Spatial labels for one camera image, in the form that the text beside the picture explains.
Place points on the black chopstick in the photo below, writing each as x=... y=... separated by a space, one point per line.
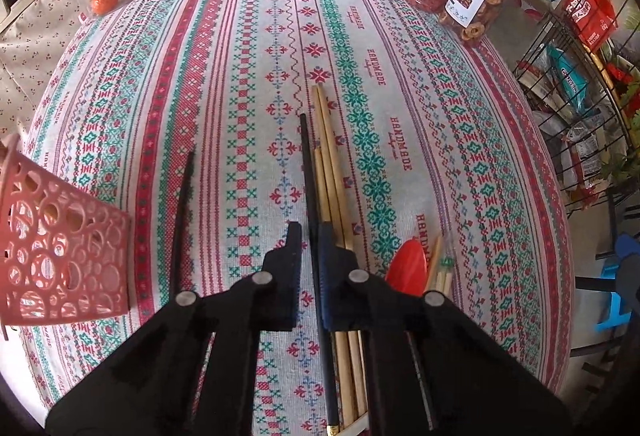
x=182 y=216
x=311 y=196

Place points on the blue plastic stool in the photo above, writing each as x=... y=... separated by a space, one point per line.
x=612 y=301

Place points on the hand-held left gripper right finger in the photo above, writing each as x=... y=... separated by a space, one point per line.
x=325 y=281

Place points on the pink perforated utensil basket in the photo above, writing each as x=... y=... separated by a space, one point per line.
x=60 y=261

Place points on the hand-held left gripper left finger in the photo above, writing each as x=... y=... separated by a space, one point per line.
x=296 y=281

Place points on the teal snack packet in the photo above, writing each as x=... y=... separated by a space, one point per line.
x=567 y=76

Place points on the small floral print tablecloth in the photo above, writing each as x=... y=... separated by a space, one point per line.
x=30 y=66

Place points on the red plastic spoon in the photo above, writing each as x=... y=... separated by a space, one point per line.
x=407 y=266

